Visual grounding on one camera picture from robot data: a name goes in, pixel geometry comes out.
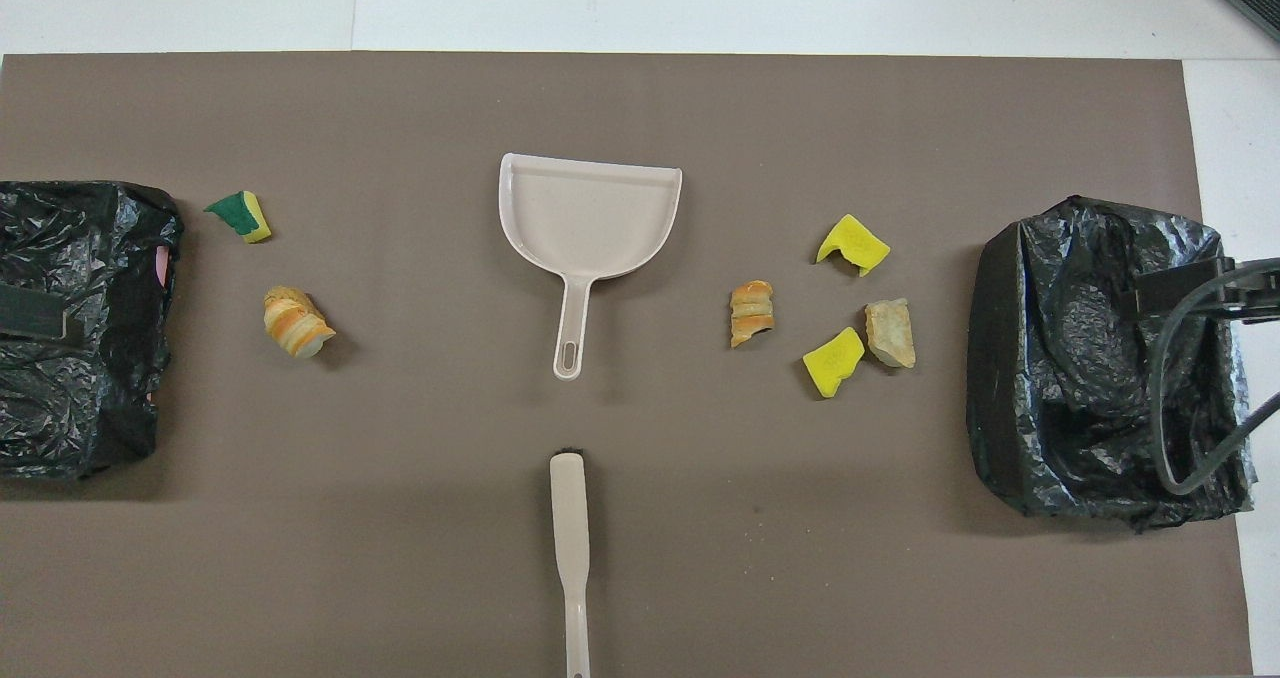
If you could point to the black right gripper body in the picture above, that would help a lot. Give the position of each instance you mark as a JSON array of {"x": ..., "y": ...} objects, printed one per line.
[{"x": 1255, "y": 293}]

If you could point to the green and yellow sponge piece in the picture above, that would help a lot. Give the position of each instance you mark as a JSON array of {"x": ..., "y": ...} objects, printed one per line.
[{"x": 240, "y": 213}]

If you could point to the striped croissant toy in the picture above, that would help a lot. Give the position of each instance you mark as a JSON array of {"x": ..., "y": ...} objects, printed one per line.
[
  {"x": 298, "y": 333},
  {"x": 750, "y": 313}
]

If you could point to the beige plastic dustpan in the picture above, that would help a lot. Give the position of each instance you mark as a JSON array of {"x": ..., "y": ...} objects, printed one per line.
[{"x": 590, "y": 218}]

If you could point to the beige hand brush black bristles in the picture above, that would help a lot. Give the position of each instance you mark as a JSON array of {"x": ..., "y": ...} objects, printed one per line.
[{"x": 569, "y": 508}]

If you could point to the flat black bagged bin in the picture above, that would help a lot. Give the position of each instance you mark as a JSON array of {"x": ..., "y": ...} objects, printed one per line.
[{"x": 90, "y": 248}]

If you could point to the deep black bagged bin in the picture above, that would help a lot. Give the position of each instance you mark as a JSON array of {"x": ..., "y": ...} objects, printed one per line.
[{"x": 1080, "y": 358}]

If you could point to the beige bread chunk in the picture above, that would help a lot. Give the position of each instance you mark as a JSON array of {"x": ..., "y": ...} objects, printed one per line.
[{"x": 890, "y": 336}]

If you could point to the brown table mat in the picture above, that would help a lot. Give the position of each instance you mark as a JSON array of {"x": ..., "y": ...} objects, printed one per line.
[{"x": 400, "y": 108}]

